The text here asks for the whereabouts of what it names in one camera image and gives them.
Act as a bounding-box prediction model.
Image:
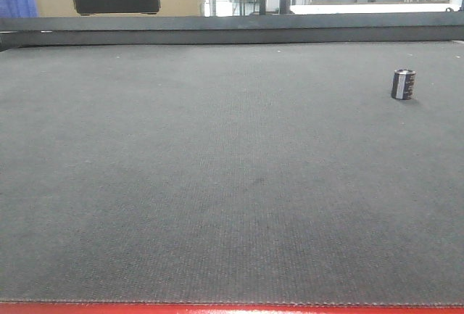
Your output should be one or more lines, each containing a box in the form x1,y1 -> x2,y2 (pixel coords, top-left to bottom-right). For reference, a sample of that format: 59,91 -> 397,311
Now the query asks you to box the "black cylindrical capacitor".
391,69 -> 416,101

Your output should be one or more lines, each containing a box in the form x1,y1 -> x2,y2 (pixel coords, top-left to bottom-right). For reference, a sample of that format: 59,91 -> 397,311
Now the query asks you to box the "dark grey table mat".
1,41 -> 463,307

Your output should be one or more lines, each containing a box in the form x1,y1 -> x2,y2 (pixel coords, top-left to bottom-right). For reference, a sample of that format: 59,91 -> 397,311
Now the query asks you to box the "cardboard box with black label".
36,0 -> 204,17

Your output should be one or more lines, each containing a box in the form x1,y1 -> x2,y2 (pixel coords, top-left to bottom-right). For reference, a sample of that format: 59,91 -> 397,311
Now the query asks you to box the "blue crate in background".
0,0 -> 38,18

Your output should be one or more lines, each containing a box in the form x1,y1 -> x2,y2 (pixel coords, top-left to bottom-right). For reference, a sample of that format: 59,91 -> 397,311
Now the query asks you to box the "black table rear rail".
1,12 -> 463,50

